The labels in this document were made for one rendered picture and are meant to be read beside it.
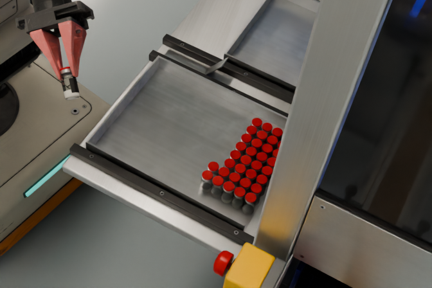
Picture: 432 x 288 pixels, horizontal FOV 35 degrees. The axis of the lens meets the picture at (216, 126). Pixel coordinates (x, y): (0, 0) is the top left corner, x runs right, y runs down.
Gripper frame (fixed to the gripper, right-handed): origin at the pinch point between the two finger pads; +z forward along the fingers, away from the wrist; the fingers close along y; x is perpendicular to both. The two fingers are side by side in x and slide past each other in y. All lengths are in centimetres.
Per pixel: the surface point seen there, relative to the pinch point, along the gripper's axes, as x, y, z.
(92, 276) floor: 110, -42, 36
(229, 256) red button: 11.7, 15.5, 32.2
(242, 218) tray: 30.7, 16.5, 27.4
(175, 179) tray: 32.1, 5.7, 17.3
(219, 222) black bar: 27.3, 12.8, 27.1
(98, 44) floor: 157, -38, -47
